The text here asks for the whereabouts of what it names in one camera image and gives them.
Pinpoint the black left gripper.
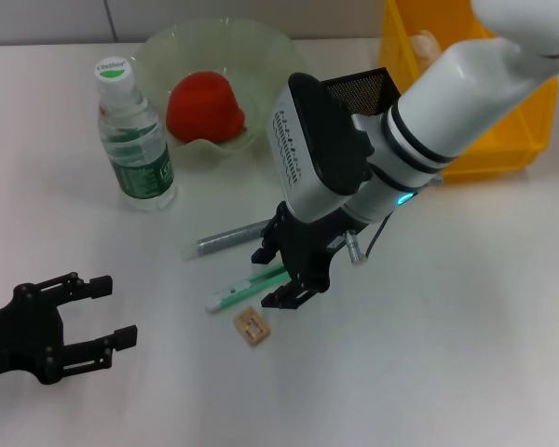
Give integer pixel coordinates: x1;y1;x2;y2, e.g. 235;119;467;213
0;272;139;386

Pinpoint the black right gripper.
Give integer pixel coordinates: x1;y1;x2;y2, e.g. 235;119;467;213
250;202;370;311

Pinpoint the green utility knife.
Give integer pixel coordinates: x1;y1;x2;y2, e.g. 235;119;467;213
203;263;291;314

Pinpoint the small wooden pencil sharpener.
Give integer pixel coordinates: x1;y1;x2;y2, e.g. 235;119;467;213
232;306;272;348

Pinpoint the clear bottle with green label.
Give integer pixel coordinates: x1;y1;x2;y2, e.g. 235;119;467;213
94;55;178;213

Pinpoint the white paper ball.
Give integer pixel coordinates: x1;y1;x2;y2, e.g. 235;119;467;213
409;30;443;62

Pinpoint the grey marker pen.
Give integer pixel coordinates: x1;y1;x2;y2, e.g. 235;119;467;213
181;218;269;262

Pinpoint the black mesh pen holder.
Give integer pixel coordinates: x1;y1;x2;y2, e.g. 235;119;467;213
322;67;402;116

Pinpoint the green glass fruit plate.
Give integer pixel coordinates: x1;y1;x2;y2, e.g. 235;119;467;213
130;17;311;162

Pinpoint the yellow plastic bin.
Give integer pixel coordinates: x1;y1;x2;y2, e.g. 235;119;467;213
376;0;559;185

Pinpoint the right arm cable with plug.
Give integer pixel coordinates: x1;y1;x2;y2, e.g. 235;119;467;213
344;179;444;266

